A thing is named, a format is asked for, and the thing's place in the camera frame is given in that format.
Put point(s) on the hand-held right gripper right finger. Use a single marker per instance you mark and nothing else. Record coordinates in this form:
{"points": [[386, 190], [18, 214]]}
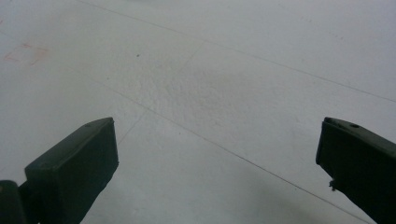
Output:
{"points": [[361, 165]]}

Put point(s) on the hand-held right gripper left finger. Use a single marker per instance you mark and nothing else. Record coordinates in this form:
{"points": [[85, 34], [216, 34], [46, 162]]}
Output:
{"points": [[73, 168]]}

